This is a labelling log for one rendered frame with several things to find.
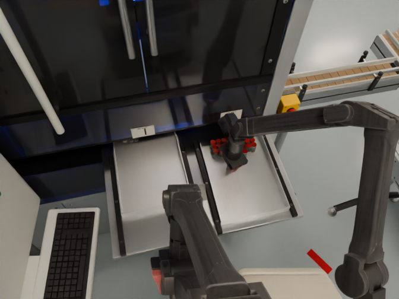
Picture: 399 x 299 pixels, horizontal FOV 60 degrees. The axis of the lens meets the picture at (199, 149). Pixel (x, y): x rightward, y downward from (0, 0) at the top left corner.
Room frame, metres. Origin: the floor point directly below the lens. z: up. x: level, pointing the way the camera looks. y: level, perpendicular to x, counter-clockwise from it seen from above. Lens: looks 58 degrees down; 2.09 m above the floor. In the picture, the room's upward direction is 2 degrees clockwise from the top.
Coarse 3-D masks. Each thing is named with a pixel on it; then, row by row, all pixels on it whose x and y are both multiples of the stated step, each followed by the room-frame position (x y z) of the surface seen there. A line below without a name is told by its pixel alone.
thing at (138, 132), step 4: (136, 128) 0.73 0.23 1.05; (140, 128) 0.74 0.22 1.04; (144, 128) 0.74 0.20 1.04; (148, 128) 0.74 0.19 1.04; (152, 128) 0.75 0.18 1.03; (132, 132) 0.73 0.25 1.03; (136, 132) 0.73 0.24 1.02; (140, 132) 0.74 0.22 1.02; (144, 132) 0.74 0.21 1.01; (148, 132) 0.74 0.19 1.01; (152, 132) 0.75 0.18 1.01; (132, 136) 0.73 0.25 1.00; (136, 136) 0.73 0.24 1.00; (140, 136) 0.74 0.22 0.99
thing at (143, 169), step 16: (112, 144) 0.74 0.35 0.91; (128, 144) 0.77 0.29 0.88; (144, 144) 0.77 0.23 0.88; (160, 144) 0.78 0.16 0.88; (176, 144) 0.78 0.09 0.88; (128, 160) 0.69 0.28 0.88; (144, 160) 0.70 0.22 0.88; (160, 160) 0.70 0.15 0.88; (176, 160) 0.70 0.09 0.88; (128, 176) 0.62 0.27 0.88; (144, 176) 0.63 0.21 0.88; (160, 176) 0.63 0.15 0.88; (176, 176) 0.63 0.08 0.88; (128, 192) 0.55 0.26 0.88; (144, 192) 0.56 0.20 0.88; (160, 192) 0.56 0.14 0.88; (128, 208) 0.49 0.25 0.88; (144, 208) 0.48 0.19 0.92; (160, 208) 0.49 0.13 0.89
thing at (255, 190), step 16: (256, 144) 0.80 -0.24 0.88; (208, 160) 0.71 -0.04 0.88; (256, 160) 0.72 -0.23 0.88; (272, 160) 0.70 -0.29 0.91; (208, 176) 0.62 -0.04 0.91; (224, 176) 0.64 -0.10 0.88; (240, 176) 0.64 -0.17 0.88; (256, 176) 0.65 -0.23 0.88; (272, 176) 0.65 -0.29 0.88; (224, 192) 0.57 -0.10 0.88; (240, 192) 0.57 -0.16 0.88; (256, 192) 0.58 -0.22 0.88; (272, 192) 0.58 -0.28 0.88; (224, 208) 0.51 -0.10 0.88; (240, 208) 0.51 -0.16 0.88; (256, 208) 0.51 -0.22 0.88; (272, 208) 0.51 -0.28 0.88; (288, 208) 0.51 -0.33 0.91
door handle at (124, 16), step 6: (120, 0) 0.68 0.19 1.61; (120, 6) 0.68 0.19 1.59; (126, 6) 0.69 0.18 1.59; (120, 12) 0.69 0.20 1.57; (126, 12) 0.69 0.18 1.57; (126, 18) 0.69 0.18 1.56; (126, 24) 0.69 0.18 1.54; (126, 30) 0.68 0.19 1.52; (126, 36) 0.68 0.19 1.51; (126, 42) 0.69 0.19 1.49; (132, 42) 0.69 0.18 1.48; (126, 48) 0.69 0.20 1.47; (132, 48) 0.69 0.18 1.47; (132, 54) 0.69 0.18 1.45
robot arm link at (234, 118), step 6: (228, 114) 0.74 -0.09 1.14; (234, 114) 0.75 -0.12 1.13; (222, 120) 0.73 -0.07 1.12; (228, 120) 0.72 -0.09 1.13; (234, 120) 0.72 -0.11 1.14; (222, 126) 0.71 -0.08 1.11; (228, 126) 0.70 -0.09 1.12; (234, 126) 0.67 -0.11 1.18; (240, 126) 0.65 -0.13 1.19; (234, 132) 0.65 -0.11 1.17; (240, 132) 0.64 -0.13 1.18; (234, 138) 0.64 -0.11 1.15; (240, 138) 0.65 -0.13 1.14; (246, 138) 0.66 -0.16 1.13; (252, 138) 0.67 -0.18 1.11
